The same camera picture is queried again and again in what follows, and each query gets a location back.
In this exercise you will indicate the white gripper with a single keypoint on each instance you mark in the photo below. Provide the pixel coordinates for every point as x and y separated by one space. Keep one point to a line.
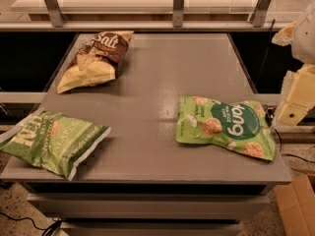
305 38

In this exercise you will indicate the green rice chip bag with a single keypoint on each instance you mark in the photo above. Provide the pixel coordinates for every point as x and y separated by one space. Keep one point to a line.
240 126

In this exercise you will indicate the brown salt chip bag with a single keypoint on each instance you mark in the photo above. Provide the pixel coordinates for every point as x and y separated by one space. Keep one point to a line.
98 61

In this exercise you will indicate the green jalapeno chip bag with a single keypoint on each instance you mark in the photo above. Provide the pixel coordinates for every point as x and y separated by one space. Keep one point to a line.
53 141

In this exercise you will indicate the cardboard box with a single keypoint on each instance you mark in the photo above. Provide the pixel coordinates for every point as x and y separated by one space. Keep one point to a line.
296 203

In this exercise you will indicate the grey drawer cabinet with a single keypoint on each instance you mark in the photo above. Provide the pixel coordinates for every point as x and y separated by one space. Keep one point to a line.
140 180

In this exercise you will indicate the metal window frame rail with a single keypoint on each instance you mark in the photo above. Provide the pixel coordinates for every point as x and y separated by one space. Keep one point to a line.
149 15

